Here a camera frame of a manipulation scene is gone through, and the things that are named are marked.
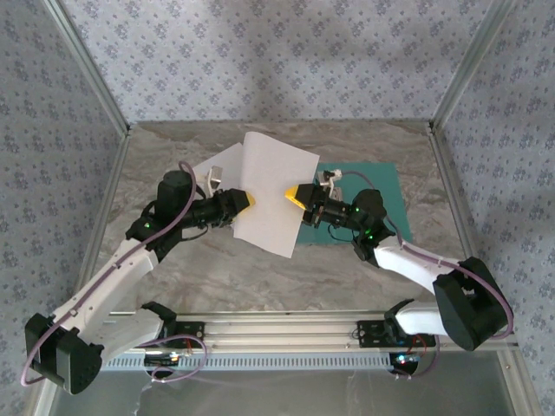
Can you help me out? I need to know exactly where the white paper sheet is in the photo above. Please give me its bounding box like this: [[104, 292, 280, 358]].
[[232, 131, 322, 260], [190, 142, 246, 198]]

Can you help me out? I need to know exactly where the green paper folder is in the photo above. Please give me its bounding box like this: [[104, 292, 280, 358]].
[[296, 160, 414, 247]]

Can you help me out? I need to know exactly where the small circuit board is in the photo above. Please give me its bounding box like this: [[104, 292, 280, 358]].
[[389, 353, 422, 367], [144, 353, 182, 366]]

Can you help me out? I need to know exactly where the steel panel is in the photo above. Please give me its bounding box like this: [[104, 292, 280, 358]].
[[34, 341, 539, 416]]

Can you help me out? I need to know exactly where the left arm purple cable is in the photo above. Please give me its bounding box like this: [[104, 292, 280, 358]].
[[21, 160, 210, 387]]

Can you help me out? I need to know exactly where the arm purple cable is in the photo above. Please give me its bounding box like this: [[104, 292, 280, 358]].
[[21, 160, 210, 387], [340, 171, 517, 382]]

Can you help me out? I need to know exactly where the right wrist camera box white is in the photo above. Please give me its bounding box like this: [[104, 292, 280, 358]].
[[318, 168, 345, 200]]

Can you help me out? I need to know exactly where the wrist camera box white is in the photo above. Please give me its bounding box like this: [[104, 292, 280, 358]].
[[318, 168, 345, 200], [206, 166, 225, 194]]

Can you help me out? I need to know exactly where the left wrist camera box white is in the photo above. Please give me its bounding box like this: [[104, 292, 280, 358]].
[[206, 166, 225, 194]]

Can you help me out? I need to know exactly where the aluminium table side rail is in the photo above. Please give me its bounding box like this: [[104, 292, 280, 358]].
[[58, 129, 134, 322], [427, 123, 511, 320]]

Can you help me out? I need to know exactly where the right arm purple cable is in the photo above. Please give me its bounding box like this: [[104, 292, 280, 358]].
[[340, 171, 517, 382]]

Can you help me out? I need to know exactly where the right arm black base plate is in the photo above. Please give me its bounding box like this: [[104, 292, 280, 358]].
[[356, 319, 437, 350]]

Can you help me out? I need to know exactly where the aluminium mounting rail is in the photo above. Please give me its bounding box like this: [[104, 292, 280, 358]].
[[99, 309, 519, 353]]

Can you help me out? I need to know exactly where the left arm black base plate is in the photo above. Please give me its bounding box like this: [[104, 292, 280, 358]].
[[138, 320, 207, 350]]

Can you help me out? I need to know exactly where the aluminium frame post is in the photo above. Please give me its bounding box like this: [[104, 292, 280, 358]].
[[428, 0, 519, 132], [42, 0, 133, 137]]

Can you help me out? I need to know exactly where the grey slotted cable duct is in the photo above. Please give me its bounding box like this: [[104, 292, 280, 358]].
[[101, 353, 394, 373]]

